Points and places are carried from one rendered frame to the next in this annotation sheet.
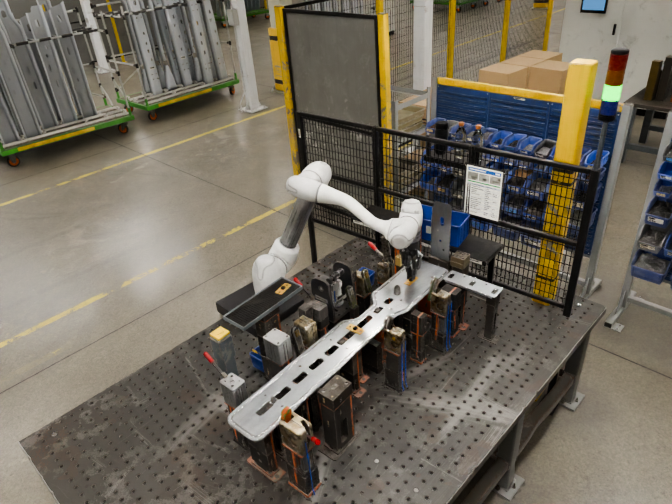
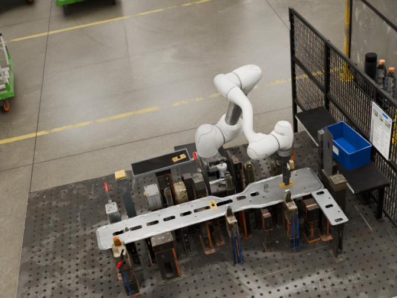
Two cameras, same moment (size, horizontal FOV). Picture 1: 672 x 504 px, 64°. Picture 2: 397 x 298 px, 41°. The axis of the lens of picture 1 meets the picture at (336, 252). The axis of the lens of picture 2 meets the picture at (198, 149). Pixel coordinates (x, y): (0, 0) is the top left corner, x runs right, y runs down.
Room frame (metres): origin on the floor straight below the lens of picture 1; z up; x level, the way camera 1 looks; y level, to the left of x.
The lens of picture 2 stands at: (0.08, -1.52, 3.19)
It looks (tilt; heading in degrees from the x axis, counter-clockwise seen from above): 37 degrees down; 39
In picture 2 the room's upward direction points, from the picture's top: 10 degrees counter-clockwise
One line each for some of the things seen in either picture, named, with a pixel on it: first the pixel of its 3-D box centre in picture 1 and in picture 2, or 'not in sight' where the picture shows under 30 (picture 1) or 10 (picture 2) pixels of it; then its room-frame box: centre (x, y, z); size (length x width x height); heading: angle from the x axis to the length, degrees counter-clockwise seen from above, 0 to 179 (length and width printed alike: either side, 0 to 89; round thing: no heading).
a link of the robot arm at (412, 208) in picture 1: (410, 216); (282, 135); (2.23, -0.37, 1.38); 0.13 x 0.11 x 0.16; 157
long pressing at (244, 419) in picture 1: (354, 333); (210, 207); (1.87, -0.05, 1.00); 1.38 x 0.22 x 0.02; 138
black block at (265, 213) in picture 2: (418, 337); (267, 230); (1.98, -0.37, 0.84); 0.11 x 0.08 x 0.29; 48
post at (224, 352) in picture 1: (229, 373); (128, 201); (1.75, 0.52, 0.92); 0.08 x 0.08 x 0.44; 48
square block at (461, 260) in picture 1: (458, 282); (337, 200); (2.36, -0.65, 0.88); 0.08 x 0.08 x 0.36; 48
